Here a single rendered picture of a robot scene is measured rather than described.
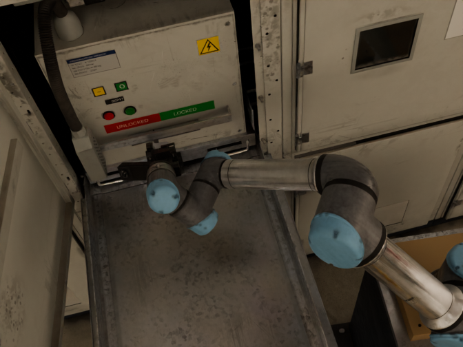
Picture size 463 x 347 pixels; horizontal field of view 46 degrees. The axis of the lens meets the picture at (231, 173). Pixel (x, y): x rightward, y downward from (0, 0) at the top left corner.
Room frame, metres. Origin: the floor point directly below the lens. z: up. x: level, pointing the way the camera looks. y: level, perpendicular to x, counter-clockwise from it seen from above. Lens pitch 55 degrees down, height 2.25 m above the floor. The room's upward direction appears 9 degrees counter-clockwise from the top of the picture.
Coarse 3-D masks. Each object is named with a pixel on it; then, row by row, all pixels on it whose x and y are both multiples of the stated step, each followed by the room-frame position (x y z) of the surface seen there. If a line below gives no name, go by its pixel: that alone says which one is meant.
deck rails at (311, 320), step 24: (264, 192) 0.89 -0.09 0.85; (96, 216) 0.89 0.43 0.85; (96, 240) 0.81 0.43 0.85; (288, 240) 0.72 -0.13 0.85; (96, 264) 0.72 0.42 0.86; (288, 264) 0.64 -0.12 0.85; (96, 288) 0.64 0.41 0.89; (96, 312) 0.56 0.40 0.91; (312, 312) 0.49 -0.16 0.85; (312, 336) 0.43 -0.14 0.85
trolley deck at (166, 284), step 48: (144, 192) 0.96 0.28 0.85; (240, 192) 0.90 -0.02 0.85; (144, 240) 0.79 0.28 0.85; (192, 240) 0.76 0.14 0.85; (240, 240) 0.74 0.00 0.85; (144, 288) 0.64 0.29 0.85; (192, 288) 0.61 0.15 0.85; (240, 288) 0.59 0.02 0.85; (288, 288) 0.57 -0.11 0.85; (96, 336) 0.52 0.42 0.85; (144, 336) 0.50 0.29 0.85; (192, 336) 0.48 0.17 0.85; (240, 336) 0.46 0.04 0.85; (288, 336) 0.44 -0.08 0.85
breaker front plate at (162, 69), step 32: (160, 32) 1.05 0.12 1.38; (192, 32) 1.06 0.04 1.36; (224, 32) 1.07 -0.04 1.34; (64, 64) 1.03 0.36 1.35; (128, 64) 1.04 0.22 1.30; (160, 64) 1.05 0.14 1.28; (192, 64) 1.06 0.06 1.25; (224, 64) 1.07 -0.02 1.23; (96, 96) 1.03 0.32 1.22; (128, 96) 1.04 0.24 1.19; (160, 96) 1.05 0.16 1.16; (192, 96) 1.06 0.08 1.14; (224, 96) 1.07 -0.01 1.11; (96, 128) 1.03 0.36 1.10; (160, 128) 1.05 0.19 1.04; (224, 128) 1.07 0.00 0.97
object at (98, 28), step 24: (120, 0) 1.19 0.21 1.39; (144, 0) 1.17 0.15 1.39; (168, 0) 1.16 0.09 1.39; (192, 0) 1.14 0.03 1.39; (216, 0) 1.13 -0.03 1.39; (96, 24) 1.11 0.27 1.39; (120, 24) 1.09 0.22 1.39; (144, 24) 1.08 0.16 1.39; (168, 24) 1.06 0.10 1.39; (72, 48) 1.03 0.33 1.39
